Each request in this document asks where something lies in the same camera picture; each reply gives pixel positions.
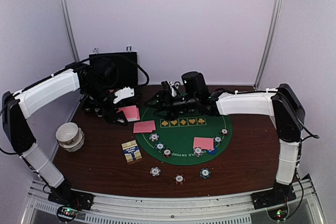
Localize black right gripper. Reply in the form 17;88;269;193
144;90;198;121

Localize pink playing card deck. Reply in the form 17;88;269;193
118;105;140;122

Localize pink cards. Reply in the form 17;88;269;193
133;120;156;134
193;137;214;150

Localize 10 chips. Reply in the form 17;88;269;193
193;147;203;157
149;133;160;142

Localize blue white 10 chip stack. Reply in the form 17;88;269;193
150;167;161;177

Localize red black 100 chip stack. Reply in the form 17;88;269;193
174;174;185;185

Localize blue green 50 chip stack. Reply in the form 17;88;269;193
200;168;211;179

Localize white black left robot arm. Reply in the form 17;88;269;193
1;62;134;205

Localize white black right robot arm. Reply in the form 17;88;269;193
144;79;308;204

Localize white left wrist cover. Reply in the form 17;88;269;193
112;87;134;104

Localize card deck holder box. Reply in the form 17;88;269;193
121;140;142;163

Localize white ceramic bowl stack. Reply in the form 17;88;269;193
56;122;85;152

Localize black poker chip case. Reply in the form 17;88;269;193
81;46;139;119

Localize round green poker mat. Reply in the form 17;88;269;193
135;106;233;166

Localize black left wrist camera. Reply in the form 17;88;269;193
94;58;119;87

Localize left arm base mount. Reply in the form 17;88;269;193
48;187;94;210

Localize aluminium front rail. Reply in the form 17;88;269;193
22;173;326;224

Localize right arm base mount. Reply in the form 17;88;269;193
251;182;297;210

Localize left aluminium frame post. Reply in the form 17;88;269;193
60;0;79;61

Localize aluminium frame post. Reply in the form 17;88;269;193
60;0;79;61
253;0;283;90

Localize right aluminium frame post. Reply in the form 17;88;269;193
253;0;283;90

